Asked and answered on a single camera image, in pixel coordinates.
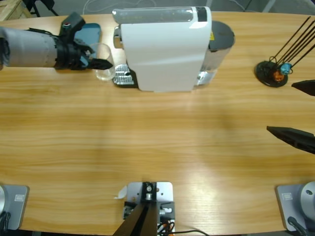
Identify black capsule holder with rods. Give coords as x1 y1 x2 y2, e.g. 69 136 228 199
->
254 16 315 87

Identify clear drinking glass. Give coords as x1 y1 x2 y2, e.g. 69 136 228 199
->
94 43 116 82

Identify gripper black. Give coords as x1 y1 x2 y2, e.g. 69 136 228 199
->
54 35 114 71

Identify black base cable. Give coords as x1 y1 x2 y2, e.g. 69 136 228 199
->
0 211 12 232
287 216 308 236

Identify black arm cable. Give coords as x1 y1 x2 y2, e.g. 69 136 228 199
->
28 27 60 38

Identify black cable by mount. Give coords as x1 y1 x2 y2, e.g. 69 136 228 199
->
172 230 210 236

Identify clear water tank dark lid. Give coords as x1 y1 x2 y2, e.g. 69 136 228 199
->
196 21 236 87

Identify metal drip tray grille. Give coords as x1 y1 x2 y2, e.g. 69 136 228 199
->
112 64 135 87

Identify teal plastic tray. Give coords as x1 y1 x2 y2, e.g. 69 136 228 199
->
73 23 102 68

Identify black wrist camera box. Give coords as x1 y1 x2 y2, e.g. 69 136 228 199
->
60 12 86 41

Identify white paper tag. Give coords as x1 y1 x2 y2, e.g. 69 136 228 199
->
113 185 128 200

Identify light grey frame leg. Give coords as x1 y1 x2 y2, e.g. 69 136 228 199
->
261 0 277 13

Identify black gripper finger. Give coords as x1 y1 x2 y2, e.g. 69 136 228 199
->
266 125 315 155
291 80 315 96

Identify white mount block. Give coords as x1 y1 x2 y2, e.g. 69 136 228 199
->
123 181 177 233

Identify wooden crate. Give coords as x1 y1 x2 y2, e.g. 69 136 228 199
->
0 0 32 22

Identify dark mount post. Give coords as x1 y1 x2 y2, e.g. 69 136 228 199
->
112 181 158 236

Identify grey translucent machine lever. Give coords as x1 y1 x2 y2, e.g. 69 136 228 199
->
112 6 198 25

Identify grey base plate with disc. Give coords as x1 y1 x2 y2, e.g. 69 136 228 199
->
0 184 30 231
275 181 315 232

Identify blue coffee capsule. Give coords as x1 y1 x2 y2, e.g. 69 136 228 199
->
280 62 292 75

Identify black stand legs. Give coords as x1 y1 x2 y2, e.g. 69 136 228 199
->
23 0 60 17

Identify orange cable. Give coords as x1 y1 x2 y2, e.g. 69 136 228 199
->
157 220 176 233

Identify white capsule coffee machine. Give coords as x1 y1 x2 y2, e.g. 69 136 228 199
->
113 6 213 93

